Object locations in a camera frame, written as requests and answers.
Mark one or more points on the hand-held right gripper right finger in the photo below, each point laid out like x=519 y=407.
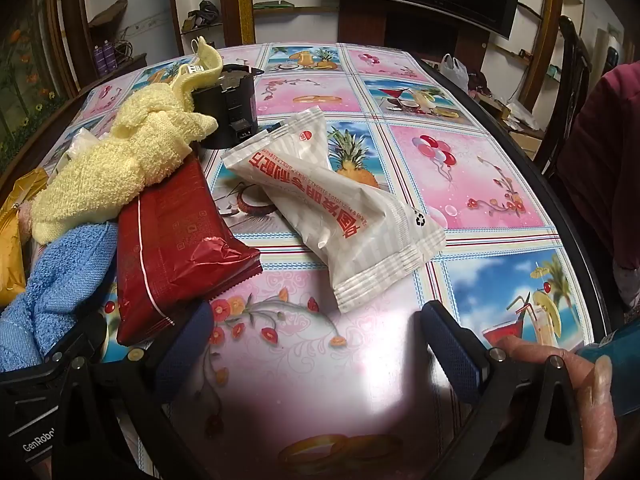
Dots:
x=450 y=355

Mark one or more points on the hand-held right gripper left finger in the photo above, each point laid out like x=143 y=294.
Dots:
x=185 y=355

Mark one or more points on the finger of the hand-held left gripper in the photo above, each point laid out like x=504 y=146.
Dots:
x=87 y=337

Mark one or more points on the blue towel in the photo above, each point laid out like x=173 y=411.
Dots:
x=55 y=280

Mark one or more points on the yellow plastic bag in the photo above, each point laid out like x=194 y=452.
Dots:
x=12 y=250

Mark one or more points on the red tissue packet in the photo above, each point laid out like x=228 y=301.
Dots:
x=170 y=240

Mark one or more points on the yellow towel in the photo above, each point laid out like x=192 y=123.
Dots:
x=125 y=160

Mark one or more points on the white packet with red print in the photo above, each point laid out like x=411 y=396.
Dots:
x=350 y=230

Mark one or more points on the white small packet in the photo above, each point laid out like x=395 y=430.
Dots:
x=77 y=147

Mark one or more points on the flat cardboard pieces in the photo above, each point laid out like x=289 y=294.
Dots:
x=520 y=130

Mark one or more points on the black cylindrical device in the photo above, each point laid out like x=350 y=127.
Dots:
x=225 y=110

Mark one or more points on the floral glass door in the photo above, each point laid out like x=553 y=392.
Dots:
x=25 y=85

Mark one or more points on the white plastic bag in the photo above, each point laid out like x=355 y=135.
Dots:
x=455 y=72

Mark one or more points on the dark wooden chair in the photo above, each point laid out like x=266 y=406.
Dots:
x=575 y=60

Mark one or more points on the cardboard box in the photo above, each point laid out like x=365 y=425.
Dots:
x=110 y=10

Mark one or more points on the dark tangled object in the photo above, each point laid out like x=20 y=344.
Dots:
x=205 y=12

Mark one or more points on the green flat object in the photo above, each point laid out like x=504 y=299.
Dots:
x=272 y=6

